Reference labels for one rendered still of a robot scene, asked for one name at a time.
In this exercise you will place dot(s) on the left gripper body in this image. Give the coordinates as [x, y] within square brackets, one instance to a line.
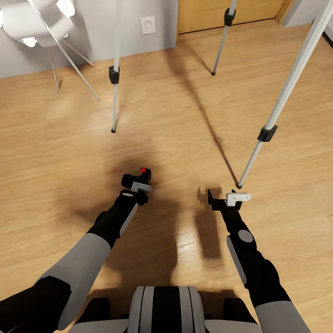
[140, 197]

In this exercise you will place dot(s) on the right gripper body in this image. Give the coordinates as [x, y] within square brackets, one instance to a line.
[220, 205]

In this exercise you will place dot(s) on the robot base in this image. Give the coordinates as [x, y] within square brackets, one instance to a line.
[95, 319]

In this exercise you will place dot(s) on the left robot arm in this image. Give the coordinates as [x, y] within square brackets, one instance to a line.
[57, 297]

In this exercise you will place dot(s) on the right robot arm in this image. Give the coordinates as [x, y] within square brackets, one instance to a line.
[274, 309]

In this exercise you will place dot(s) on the digital camera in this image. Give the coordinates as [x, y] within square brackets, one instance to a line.
[145, 178]

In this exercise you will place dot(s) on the robot trunk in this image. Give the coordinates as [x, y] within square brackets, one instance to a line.
[166, 310]

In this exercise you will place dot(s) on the camera tripod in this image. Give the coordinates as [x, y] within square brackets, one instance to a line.
[268, 131]

